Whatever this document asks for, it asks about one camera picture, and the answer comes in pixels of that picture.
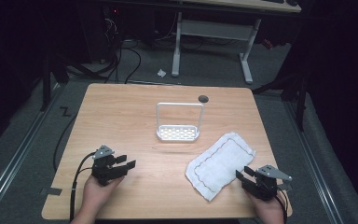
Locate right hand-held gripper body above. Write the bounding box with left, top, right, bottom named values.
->
left=241, top=164, right=294, bottom=202

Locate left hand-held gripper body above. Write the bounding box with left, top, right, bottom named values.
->
left=91, top=144, right=129, bottom=188

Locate white towel with stitched border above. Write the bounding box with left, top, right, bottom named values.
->
left=185, top=131, right=256, bottom=203

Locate person's right hand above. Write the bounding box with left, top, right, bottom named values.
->
left=244, top=189, right=286, bottom=224

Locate person's left hand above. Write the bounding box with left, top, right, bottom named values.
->
left=79, top=175, right=125, bottom=217

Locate grey tape strip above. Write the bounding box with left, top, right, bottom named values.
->
left=39, top=186, right=63, bottom=197

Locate black zigzag tape mark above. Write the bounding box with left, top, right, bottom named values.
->
left=59, top=105, right=73, bottom=118

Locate dark computer tower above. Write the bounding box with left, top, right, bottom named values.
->
left=76, top=4, right=123, bottom=64

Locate small red object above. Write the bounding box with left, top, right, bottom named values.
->
left=261, top=38, right=275, bottom=50

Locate white-legged wooden desk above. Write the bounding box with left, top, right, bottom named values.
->
left=171, top=0, right=303, bottom=85

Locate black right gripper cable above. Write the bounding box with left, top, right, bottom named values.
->
left=274, top=189, right=289, bottom=224

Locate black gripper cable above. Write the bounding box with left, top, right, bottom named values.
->
left=69, top=150, right=97, bottom=222
left=274, top=189, right=289, bottom=224

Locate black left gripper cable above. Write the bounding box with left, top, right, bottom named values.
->
left=69, top=150, right=97, bottom=222

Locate black floor cable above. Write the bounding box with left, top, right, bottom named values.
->
left=52, top=113, right=79, bottom=173

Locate metal floor rail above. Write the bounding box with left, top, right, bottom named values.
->
left=0, top=83, right=63, bottom=219
left=282, top=99, right=345, bottom=224

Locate white plastic rack with handle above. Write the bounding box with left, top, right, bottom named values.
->
left=155, top=101, right=206, bottom=144

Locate black stand post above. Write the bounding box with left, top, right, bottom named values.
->
left=294, top=74, right=310, bottom=133
left=39, top=52, right=53, bottom=113

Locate bundle of black cables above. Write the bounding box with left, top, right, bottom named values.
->
left=64, top=18, right=143, bottom=85

